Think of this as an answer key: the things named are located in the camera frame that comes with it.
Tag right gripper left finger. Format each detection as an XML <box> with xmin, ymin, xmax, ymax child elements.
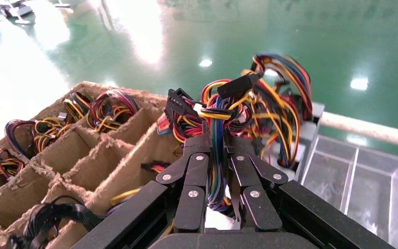
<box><xmin>156</xmin><ymin>122</ymin><xmax>214</xmax><ymax>232</ymax></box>

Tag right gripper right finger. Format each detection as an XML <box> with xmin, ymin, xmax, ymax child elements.
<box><xmin>223</xmin><ymin>132</ymin><xmax>289</xmax><ymax>232</ymax></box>

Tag grey metal power supply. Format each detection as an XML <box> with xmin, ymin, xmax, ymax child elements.
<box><xmin>293</xmin><ymin>102</ymin><xmax>325</xmax><ymax>181</ymax></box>

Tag clear acrylic divider tray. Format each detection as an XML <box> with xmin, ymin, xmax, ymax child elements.
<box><xmin>296</xmin><ymin>135</ymin><xmax>398</xmax><ymax>249</ymax></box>

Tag brown cardboard divider box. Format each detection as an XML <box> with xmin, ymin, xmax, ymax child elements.
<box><xmin>0</xmin><ymin>80</ymin><xmax>186</xmax><ymax>249</ymax></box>

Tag white floor stand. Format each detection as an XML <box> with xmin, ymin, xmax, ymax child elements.
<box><xmin>0</xmin><ymin>0</ymin><xmax>35</xmax><ymax>25</ymax></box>

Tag black cable bundle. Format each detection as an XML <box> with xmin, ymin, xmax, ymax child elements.
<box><xmin>8</xmin><ymin>195</ymin><xmax>105</xmax><ymax>249</ymax></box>

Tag white cart pipe rail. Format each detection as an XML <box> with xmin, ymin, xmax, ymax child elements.
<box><xmin>321</xmin><ymin>110</ymin><xmax>398</xmax><ymax>151</ymax></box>

